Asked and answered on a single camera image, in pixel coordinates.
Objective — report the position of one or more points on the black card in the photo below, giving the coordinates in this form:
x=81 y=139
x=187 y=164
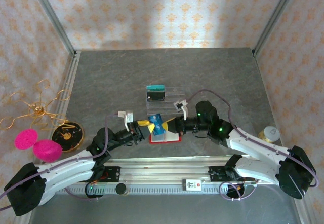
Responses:
x=156 y=96

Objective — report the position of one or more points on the red card holder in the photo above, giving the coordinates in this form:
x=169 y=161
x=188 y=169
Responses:
x=172 y=139

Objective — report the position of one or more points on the pink oval sponge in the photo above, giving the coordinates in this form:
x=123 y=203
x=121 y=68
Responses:
x=48 y=150

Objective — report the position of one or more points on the clear acrylic card stand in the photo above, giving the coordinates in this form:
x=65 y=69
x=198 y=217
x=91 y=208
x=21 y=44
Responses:
x=174 y=97

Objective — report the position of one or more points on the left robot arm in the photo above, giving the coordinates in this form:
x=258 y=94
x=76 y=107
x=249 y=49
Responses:
x=68 y=173

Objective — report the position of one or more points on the yellow tape roll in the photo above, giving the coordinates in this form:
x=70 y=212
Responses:
x=269 y=134

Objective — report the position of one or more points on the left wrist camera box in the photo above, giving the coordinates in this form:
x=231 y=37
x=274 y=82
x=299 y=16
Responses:
x=128 y=118

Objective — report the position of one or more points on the white label tag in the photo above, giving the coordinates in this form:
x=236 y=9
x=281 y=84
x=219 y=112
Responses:
x=192 y=185

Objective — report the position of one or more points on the blue card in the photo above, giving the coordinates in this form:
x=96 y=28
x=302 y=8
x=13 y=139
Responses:
x=158 y=125

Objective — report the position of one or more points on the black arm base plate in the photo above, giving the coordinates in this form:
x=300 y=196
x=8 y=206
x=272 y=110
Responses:
x=215 y=173
x=114 y=173

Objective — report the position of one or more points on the aluminium table side rail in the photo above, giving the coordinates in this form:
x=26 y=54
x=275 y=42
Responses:
x=302 y=211
x=71 y=77

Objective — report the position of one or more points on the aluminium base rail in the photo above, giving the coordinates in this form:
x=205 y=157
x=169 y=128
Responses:
x=164 y=169

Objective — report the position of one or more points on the black round knob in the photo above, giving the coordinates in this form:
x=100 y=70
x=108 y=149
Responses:
x=121 y=189

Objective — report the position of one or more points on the aluminium frame post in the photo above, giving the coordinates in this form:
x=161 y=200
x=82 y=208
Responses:
x=54 y=23
x=274 y=16

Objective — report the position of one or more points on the teal card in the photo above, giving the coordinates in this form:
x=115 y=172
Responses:
x=155 y=87

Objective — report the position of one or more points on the black round gold clock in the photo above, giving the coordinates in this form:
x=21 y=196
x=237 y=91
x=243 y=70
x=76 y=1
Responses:
x=67 y=136

